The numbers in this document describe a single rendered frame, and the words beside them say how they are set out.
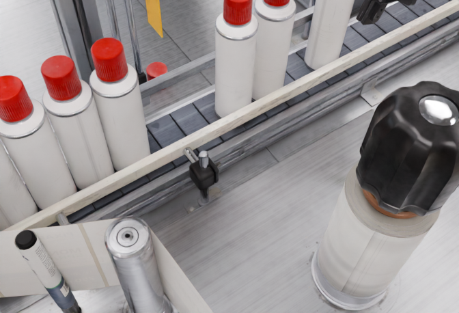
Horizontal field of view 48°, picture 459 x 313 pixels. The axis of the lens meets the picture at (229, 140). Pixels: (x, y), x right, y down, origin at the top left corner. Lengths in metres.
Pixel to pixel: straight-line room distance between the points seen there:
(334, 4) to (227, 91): 0.18
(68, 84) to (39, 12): 0.49
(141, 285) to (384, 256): 0.22
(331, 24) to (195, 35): 0.28
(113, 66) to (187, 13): 0.45
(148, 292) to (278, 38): 0.35
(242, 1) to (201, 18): 0.37
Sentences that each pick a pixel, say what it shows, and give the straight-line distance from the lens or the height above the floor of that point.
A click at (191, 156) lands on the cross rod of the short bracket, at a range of 0.66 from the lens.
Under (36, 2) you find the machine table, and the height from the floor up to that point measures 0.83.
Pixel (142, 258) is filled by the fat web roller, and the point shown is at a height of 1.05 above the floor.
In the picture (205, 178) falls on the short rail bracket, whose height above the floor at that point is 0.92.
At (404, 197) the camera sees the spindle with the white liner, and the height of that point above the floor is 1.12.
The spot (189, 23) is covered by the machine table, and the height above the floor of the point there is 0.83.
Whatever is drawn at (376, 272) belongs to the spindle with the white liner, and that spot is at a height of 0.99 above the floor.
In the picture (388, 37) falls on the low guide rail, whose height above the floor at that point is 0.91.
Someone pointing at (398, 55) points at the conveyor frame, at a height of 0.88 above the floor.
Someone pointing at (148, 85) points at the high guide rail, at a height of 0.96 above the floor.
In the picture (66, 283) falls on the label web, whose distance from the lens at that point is 0.55.
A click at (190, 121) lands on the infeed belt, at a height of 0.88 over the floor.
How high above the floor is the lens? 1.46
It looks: 54 degrees down
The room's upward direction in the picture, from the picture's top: 3 degrees clockwise
